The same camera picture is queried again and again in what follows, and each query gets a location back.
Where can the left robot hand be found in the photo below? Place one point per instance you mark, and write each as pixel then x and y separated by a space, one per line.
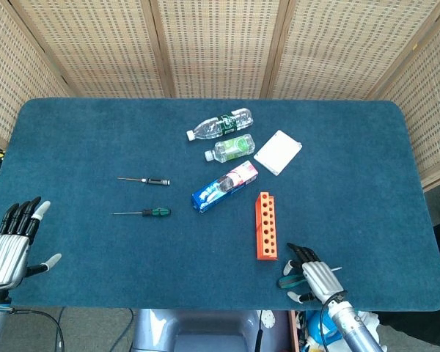
pixel 7 256

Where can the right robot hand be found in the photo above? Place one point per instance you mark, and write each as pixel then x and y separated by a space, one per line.
pixel 322 278

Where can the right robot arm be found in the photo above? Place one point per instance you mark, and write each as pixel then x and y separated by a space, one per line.
pixel 355 330

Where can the orange block with holes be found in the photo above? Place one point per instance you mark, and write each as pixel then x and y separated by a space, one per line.
pixel 259 234

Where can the small green black screwdriver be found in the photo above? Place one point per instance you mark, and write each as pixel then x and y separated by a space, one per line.
pixel 159 212

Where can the black slim precision screwdriver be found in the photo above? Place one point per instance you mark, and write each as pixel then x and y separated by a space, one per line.
pixel 157 181

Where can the blue white plastic container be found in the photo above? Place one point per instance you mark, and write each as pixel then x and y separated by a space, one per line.
pixel 315 326

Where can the reddish brown wooden board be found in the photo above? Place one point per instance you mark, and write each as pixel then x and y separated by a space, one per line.
pixel 293 333

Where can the blue carpet table mat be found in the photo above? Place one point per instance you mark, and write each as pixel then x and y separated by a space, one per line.
pixel 132 256

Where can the grey blue robot torso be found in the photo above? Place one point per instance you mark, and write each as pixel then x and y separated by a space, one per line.
pixel 205 330

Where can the white flat box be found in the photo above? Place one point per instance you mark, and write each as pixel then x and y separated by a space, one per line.
pixel 278 152

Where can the toothpaste box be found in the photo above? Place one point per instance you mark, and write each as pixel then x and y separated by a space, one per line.
pixel 220 188

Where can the small clear green-label bottle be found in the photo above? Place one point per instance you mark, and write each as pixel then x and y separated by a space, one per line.
pixel 234 146

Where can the woven wicker screen panel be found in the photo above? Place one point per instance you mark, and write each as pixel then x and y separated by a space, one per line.
pixel 344 47
pixel 432 110
pixel 14 73
pixel 220 47
pixel 102 47

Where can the large clear water bottle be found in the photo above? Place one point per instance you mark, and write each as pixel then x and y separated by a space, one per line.
pixel 209 128

